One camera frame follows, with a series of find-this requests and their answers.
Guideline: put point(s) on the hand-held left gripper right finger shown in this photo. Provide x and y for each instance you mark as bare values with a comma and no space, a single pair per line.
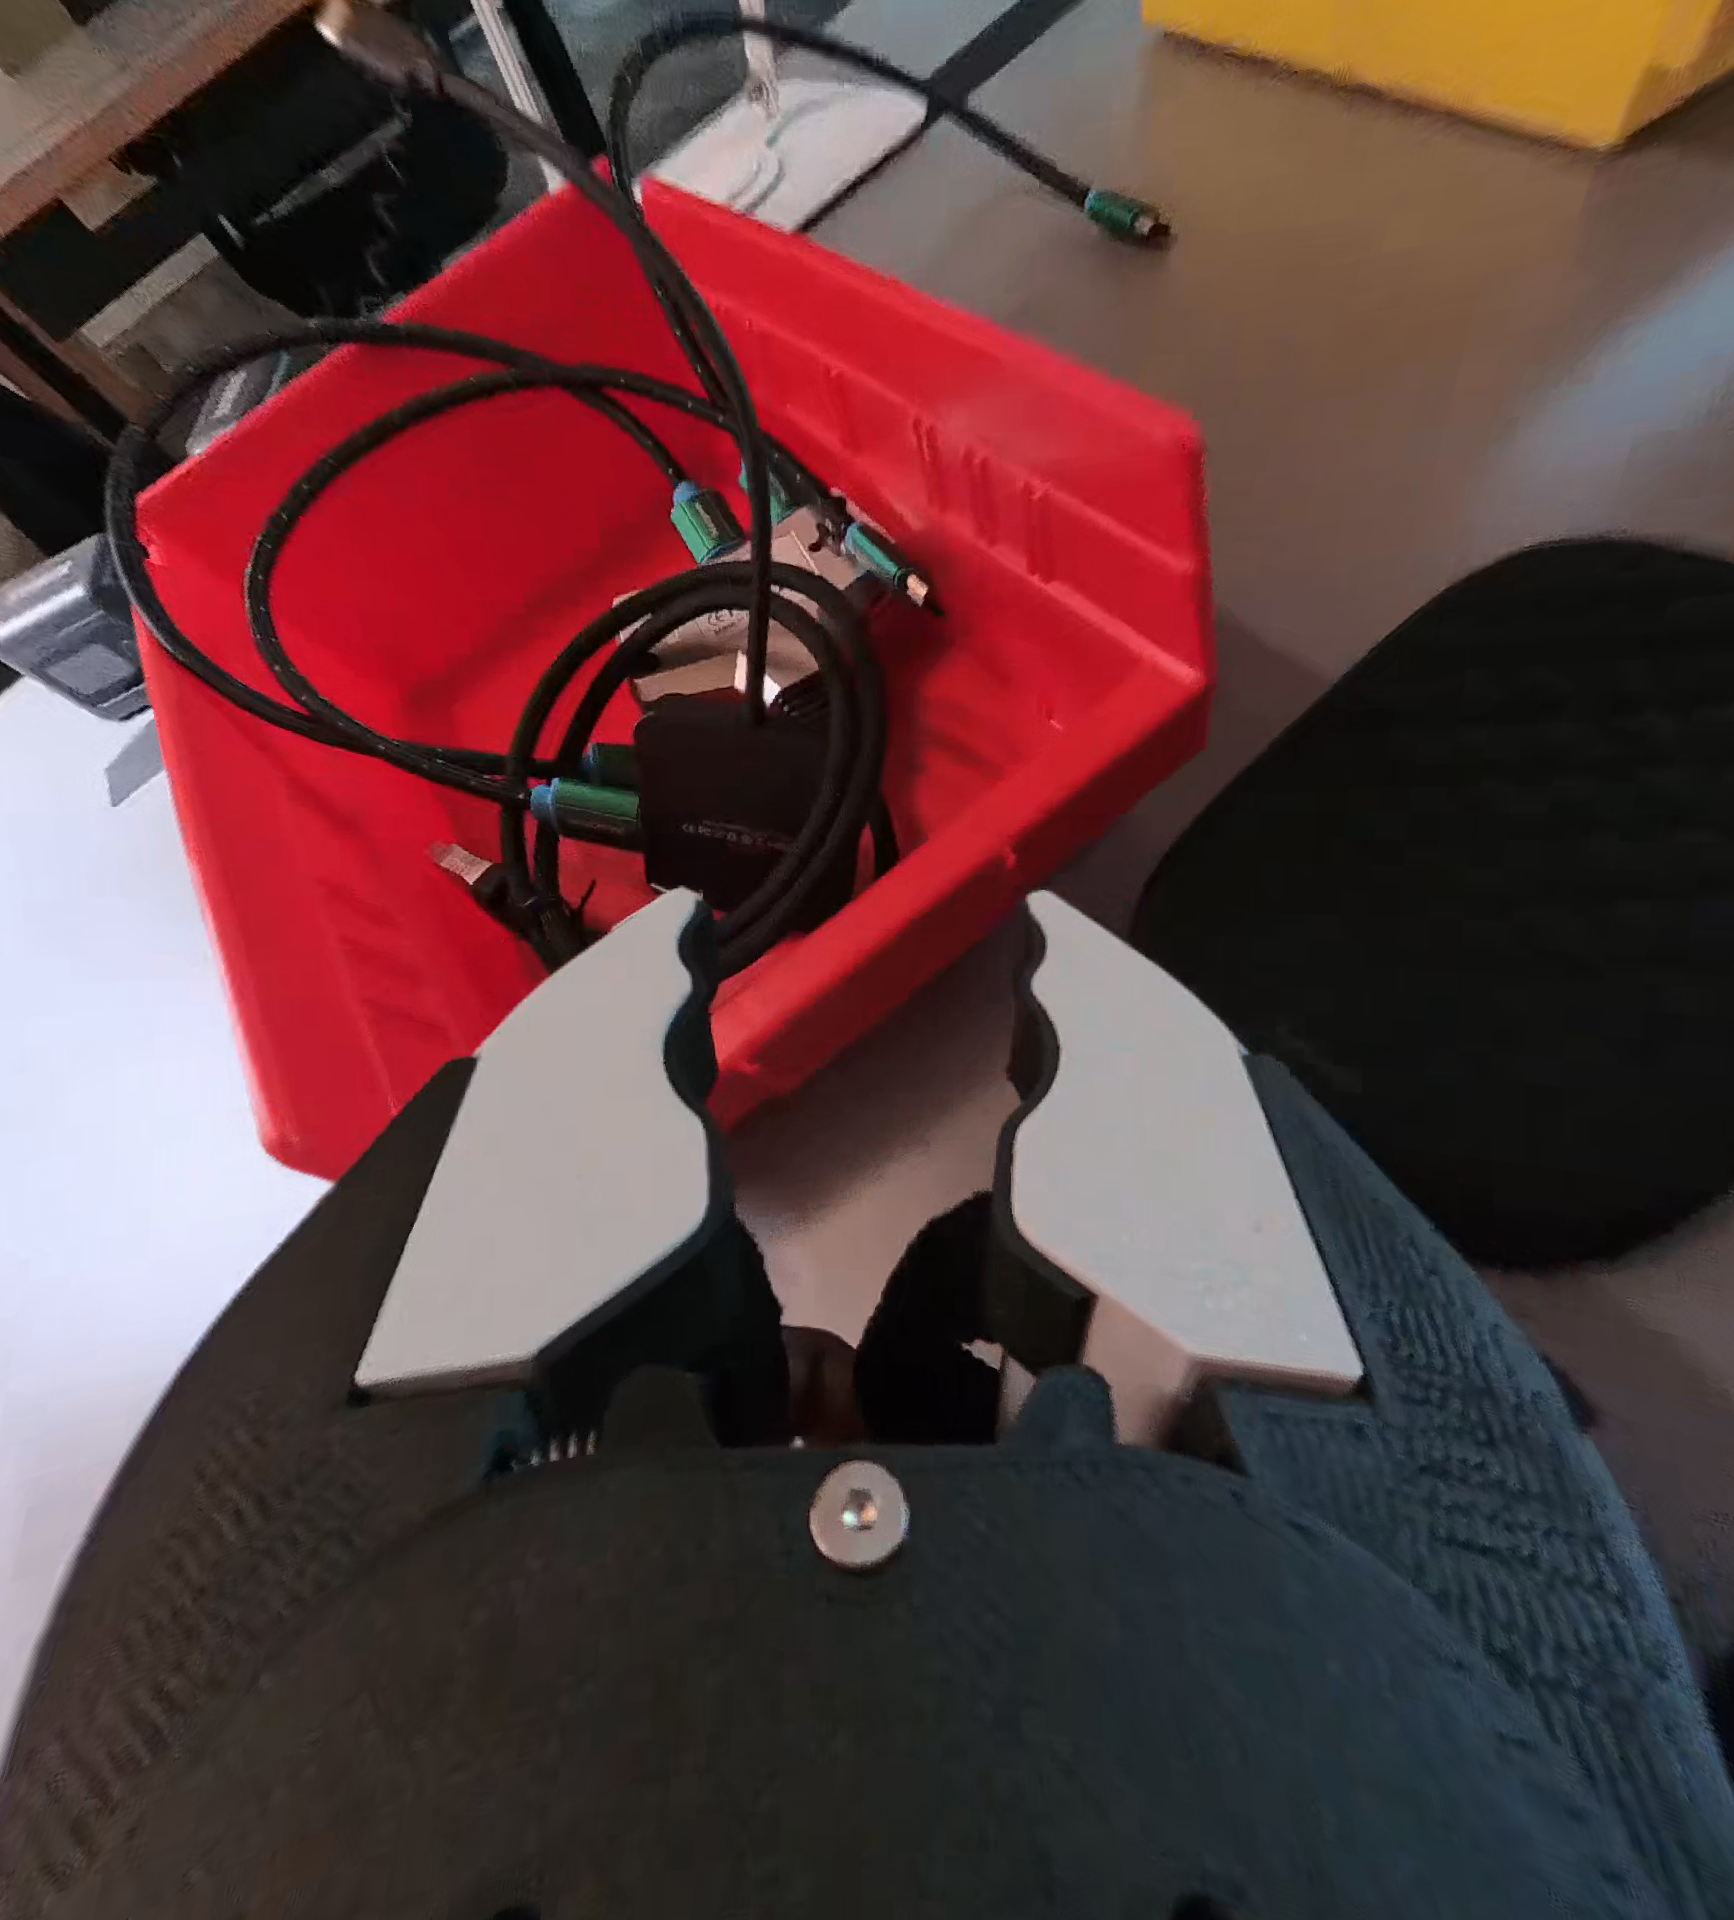
1183,1201

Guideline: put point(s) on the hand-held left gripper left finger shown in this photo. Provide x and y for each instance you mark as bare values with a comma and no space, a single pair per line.
552,1201

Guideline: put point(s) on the black HDMI adapter box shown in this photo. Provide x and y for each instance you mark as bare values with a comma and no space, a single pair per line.
747,810

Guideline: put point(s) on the silver HDMI splitter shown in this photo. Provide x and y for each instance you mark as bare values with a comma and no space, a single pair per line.
703,644

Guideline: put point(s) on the red plastic bin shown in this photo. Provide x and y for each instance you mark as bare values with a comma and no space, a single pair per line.
403,601

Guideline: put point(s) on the clear plastic plug cap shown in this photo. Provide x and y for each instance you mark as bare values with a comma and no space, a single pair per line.
455,861

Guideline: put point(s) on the person's left hand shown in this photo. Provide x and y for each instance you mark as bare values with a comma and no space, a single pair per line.
822,1389

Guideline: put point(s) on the black honeycomb cushion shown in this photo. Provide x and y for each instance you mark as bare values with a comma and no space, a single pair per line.
1526,901

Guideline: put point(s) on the grey power adapter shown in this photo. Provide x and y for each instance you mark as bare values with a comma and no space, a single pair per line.
56,630

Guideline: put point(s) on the grey blue battery pack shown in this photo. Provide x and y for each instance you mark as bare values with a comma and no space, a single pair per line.
222,402

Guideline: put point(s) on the yellow plastic bin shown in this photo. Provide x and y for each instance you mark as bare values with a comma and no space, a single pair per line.
1482,53

